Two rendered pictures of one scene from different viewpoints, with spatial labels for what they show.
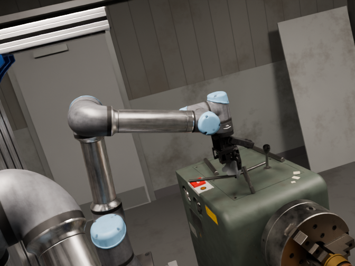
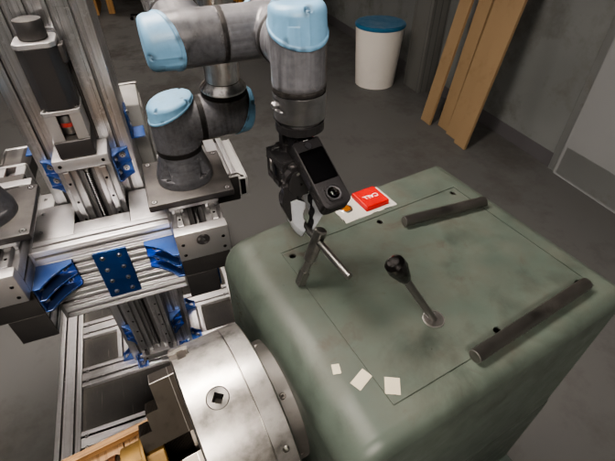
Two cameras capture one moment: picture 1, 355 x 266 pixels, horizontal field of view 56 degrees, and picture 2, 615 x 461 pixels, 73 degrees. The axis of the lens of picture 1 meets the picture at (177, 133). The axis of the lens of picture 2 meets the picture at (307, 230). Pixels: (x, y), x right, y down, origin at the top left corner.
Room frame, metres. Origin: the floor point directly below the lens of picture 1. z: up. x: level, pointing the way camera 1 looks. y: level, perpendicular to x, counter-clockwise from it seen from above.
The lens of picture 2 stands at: (1.11, -0.73, 1.81)
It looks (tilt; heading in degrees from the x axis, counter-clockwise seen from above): 41 degrees down; 76
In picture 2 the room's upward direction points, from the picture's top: straight up
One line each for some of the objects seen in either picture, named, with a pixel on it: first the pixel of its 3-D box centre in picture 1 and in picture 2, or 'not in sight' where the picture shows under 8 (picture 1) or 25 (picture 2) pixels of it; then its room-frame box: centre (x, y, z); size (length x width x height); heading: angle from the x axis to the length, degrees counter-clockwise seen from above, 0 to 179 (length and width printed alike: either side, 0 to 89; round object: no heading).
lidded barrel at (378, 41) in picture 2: not in sight; (377, 53); (2.92, 3.57, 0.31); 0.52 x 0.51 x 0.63; 8
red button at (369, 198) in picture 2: (197, 183); (370, 199); (1.42, -0.04, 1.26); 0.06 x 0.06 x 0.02; 16
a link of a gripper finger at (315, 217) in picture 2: (228, 168); (309, 204); (1.25, -0.17, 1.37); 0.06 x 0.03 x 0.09; 106
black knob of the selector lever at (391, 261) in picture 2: (266, 149); (397, 270); (1.33, -0.36, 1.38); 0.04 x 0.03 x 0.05; 16
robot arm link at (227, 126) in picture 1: (223, 126); (297, 105); (1.23, -0.18, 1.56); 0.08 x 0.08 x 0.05
